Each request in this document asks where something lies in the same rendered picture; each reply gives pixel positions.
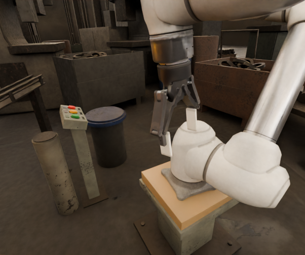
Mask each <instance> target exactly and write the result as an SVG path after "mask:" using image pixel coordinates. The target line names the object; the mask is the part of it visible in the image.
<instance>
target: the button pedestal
mask: <svg viewBox="0 0 305 255"><path fill-rule="evenodd" d="M63 106H66V105H60V117H61V122H62V126H63V129H70V130H71V134H72V137H73V141H74V145H75V149H76V152H77V155H78V159H79V163H80V167H81V170H82V174H83V178H84V182H85V186H83V187H80V188H79V191H80V195H81V199H82V203H83V208H86V207H89V206H91V205H94V204H96V203H99V202H101V201H104V200H106V199H108V195H107V193H106V190H105V188H104V185H103V183H102V181H98V182H97V180H96V176H95V172H94V167H93V162H92V158H91V153H90V149H89V144H88V140H87V136H86V131H85V130H86V129H87V124H88V121H87V119H86V117H85V115H84V114H83V112H82V110H81V108H80V107H75V109H74V110H76V111H77V113H71V112H70V110H71V109H70V108H68V106H66V108H63ZM64 110H67V112H68V113H65V112H64ZM72 114H77V115H79V116H80V117H79V118H73V117H71V115H72ZM65 115H69V118H68V117H65Z"/></svg>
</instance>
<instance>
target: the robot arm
mask: <svg viewBox="0 0 305 255"><path fill-rule="evenodd" d="M140 1H141V7H142V12H143V16H144V20H145V22H146V25H147V27H148V31H149V35H150V38H149V40H150V44H151V51H152V58H153V61H154V62H156V63H158V65H157V69H158V77H159V80H160V81H161V82H162V83H163V90H161V91H157V90H155V92H154V97H155V103H154V110H153V115H152V122H151V129H150V134H152V135H155V136H158V140H159V145H160V147H161V154H163V155H166V156H169V157H171V167H170V168H164V169H162V170H161V174H162V175H163V176H164V177H165V178H166V179H167V181H168V183H169V184H170V186H171V187H172V189H173V190H174V192H175V193H176V197H177V199H178V200H180V201H183V200H185V199H186V198H188V197H191V196H194V195H197V194H200V193H203V192H206V191H210V190H216V189H217V190H219V191H220V192H222V193H224V194H225V195H227V196H229V197H231V198H233V199H235V200H237V201H239V202H241V203H244V204H247V205H251V206H255V207H264V208H275V207H276V206H277V204H278V203H279V201H280V200H281V198H282V197H283V195H284V194H285V192H286V191H287V189H288V187H289V186H290V181H289V174H288V172H287V170H286V169H285V168H283V167H281V166H280V160H281V155H282V154H281V151H280V148H279V146H278V145H276V142H277V139H278V137H279V135H280V133H281V131H282V129H283V127H284V124H285V122H286V120H287V118H288V116H289V114H290V112H291V109H292V107H293V105H294V103H295V101H296V99H297V97H298V94H299V92H300V90H301V88H302V86H303V84H304V82H305V0H140ZM248 19H254V20H266V21H273V22H284V23H287V29H288V34H287V36H286V38H285V41H284V43H283V45H282V47H281V49H280V52H279V54H278V56H277V58H276V60H275V62H274V65H273V67H272V69H271V71H270V73H269V76H268V78H267V80H266V82H265V84H264V86H263V89H262V91H261V93H260V95H259V97H258V100H257V102H256V104H255V106H254V108H253V111H252V113H251V115H250V117H249V119H248V121H247V124H246V126H245V128H244V130H243V132H239V133H237V134H235V135H233V136H232V138H231V139H230V140H229V141H228V142H227V143H226V144H224V143H223V142H222V141H221V140H219V139H218V138H217V137H216V136H215V131H214V130H213V129H212V127H211V126H210V125H208V124H206V123H205V122H203V121H199V120H197V110H196V109H199V108H200V106H199V105H198V104H200V99H199V96H198V93H197V90H196V87H195V83H194V76H193V75H192V73H191V61H190V60H189V59H190V58H191V57H193V55H194V43H193V34H194V32H193V24H196V23H198V22H202V21H225V20H228V21H240V20H248ZM194 99H195V100H194ZM167 100H168V101H169V102H167ZM180 100H183V102H184V103H185V104H186V106H187V107H188V108H186V120H187V121H186V122H184V123H183V124H182V125H181V127H179V128H178V130H177V132H176V133H175V136H174V138H173V142H172V147H171V140H170V132H168V131H167V130H168V127H169V123H170V120H171V116H172V113H173V109H174V107H176V106H177V103H178V102H179V101H180Z"/></svg>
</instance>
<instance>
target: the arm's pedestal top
mask: <svg viewBox="0 0 305 255"><path fill-rule="evenodd" d="M139 184H140V186H141V188H142V189H143V190H144V192H145V193H146V194H147V196H148V197H149V199H150V200H151V201H152V203H153V204H154V205H155V207H156V208H157V210H158V211H159V212H160V214H161V215H162V216H163V218H164V219H165V221H166V222H167V223H168V225H169V226H170V227H171V229H172V230H173V231H174V233H175V234H176V236H177V237H178V238H179V240H180V241H181V240H183V239H184V238H186V237H187V236H189V235H190V234H192V233H194V232H195V231H197V230H198V229H199V228H201V227H202V226H204V225H205V224H207V223H209V222H210V221H212V220H213V219H215V218H216V217H218V216H219V215H221V214H222V213H224V212H225V211H227V210H228V209H230V208H231V207H233V206H235V205H236V204H238V203H239V201H237V200H235V199H231V200H230V201H228V202H227V203H225V204H223V205H222V206H220V207H219V208H217V209H215V210H214V211H212V212H211V213H209V214H207V215H206V216H204V217H202V218H201V219H199V220H198V221H196V222H194V223H193V224H191V225H190V226H188V227H187V228H185V229H183V230H182V231H181V230H180V229H179V227H178V226H177V225H176V224H175V222H174V221H173V220H172V218H171V217H170V216H169V215H168V213H167V212H166V211H165V209H164V208H163V207H162V205H161V204H160V203H159V202H158V200H157V199H156V198H155V196H154V195H153V194H152V193H151V191H150V190H149V189H148V187H147V186H146V184H145V183H144V182H143V181H142V178H141V179H139Z"/></svg>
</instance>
